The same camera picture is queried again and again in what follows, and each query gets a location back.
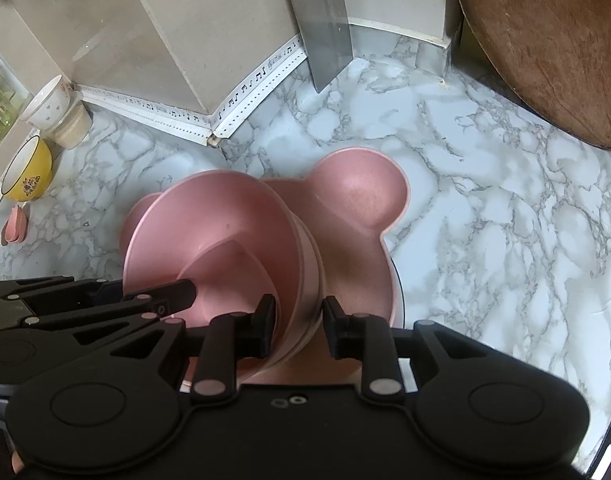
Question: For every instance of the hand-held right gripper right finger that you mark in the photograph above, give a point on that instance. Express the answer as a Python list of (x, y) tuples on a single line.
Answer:
[(335, 327)]

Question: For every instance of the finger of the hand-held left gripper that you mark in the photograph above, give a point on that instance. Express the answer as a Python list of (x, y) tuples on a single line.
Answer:
[(170, 294), (45, 287)]

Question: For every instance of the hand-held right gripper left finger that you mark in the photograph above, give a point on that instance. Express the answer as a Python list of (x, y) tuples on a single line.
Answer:
[(265, 327)]

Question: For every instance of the cream bowl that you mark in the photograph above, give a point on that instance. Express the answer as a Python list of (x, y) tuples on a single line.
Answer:
[(313, 270)]

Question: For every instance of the large white plate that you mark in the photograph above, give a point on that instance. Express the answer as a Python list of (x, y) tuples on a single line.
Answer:
[(397, 295)]

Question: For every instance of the pink bowl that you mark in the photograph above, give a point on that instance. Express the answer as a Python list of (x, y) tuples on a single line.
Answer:
[(225, 220)]

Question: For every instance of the pink bear-shaped plate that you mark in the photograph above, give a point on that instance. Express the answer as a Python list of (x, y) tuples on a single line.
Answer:
[(355, 195)]

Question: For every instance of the small pink item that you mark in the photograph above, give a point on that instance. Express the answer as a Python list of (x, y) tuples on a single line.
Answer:
[(14, 225)]

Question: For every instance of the yellow bowl with dark rim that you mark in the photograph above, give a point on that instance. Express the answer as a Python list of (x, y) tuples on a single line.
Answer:
[(30, 172)]

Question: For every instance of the beige container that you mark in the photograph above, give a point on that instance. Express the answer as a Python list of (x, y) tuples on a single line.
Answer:
[(76, 130)]

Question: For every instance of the white floral cup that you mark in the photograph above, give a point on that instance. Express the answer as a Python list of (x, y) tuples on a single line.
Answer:
[(47, 102)]

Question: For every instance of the white music-note edge tape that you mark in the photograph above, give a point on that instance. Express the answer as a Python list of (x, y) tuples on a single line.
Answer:
[(150, 110)]

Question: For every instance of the round wooden cutting board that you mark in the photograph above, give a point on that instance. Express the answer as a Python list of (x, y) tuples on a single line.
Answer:
[(550, 45)]

